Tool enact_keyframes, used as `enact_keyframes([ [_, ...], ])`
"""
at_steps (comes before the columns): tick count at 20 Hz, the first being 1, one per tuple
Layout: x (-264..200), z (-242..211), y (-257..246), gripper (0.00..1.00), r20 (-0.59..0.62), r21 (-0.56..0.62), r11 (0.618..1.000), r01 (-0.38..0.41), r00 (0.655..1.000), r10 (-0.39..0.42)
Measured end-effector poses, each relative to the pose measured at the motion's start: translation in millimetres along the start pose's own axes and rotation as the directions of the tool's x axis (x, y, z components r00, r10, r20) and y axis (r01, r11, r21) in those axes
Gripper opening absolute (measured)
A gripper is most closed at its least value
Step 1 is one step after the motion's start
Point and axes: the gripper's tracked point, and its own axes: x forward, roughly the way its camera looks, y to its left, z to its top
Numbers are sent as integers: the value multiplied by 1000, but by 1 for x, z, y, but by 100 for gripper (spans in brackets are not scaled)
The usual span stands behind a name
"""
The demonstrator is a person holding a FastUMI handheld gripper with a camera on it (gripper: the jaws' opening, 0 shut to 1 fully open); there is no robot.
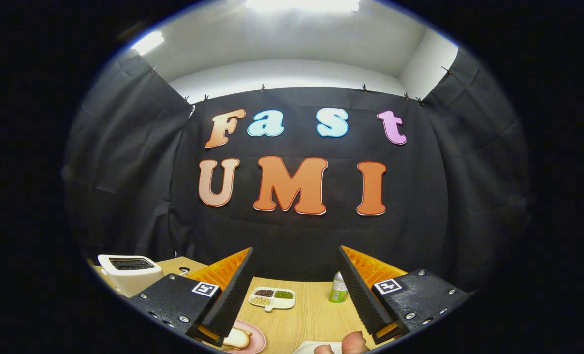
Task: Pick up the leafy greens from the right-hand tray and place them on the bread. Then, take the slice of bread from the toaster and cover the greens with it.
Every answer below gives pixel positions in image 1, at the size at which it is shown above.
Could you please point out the bright ceiling light panel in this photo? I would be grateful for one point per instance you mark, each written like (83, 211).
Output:
(302, 5)

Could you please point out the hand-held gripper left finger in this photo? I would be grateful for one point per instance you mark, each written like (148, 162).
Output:
(233, 290)

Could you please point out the brown crust bread slice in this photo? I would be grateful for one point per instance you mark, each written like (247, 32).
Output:
(238, 338)

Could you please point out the white divided bean dish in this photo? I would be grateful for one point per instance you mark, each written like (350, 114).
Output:
(272, 300)

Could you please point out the black backdrop cloth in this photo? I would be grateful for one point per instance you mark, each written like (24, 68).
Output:
(444, 187)

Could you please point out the pink round plate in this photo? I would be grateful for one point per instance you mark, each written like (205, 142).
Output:
(258, 339)

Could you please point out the silver bottle green label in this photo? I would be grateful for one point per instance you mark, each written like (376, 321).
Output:
(337, 290)

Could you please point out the white toaster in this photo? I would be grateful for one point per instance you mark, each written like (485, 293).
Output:
(127, 280)

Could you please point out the small ceiling light panel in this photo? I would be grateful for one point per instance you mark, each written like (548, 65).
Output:
(148, 43)

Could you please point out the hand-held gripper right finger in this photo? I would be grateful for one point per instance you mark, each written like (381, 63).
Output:
(358, 290)

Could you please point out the white oblong plate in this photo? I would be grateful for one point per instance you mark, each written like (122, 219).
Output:
(306, 348)

